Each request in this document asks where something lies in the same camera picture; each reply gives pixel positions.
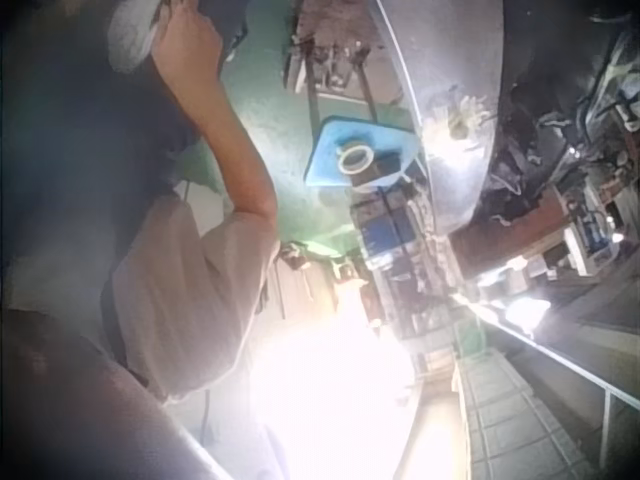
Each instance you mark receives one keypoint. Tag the person's right fingers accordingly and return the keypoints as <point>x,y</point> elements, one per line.
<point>179,7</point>

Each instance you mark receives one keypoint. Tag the grey metal sheet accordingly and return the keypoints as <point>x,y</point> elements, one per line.
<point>450,75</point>

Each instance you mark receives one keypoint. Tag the blue box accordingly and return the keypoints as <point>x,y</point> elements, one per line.
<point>385,231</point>

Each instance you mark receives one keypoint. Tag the cluttered tool rack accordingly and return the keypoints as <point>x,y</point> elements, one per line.
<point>332,47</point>

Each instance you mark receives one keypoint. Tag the white rag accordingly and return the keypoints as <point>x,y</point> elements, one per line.
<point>466,117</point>

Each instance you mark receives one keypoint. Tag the metal railing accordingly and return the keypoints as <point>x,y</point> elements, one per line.
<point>550,352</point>

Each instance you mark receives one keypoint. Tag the person's right hand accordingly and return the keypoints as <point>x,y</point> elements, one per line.
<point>187,42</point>

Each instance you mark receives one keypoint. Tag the blue plastic tray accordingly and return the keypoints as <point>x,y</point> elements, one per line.
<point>327,150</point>

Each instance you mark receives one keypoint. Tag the white cloth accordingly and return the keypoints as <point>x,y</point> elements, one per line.
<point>131,37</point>

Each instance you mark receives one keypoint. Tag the dark box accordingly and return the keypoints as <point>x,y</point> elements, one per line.
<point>382,172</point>

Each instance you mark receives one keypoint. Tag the white tape roll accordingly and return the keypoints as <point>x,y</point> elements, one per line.
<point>356,159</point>

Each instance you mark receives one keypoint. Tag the red-brown box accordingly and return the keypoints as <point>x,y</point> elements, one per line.
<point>505,235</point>

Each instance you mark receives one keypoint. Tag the heap of dark machine parts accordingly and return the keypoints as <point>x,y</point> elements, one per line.
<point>565,100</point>

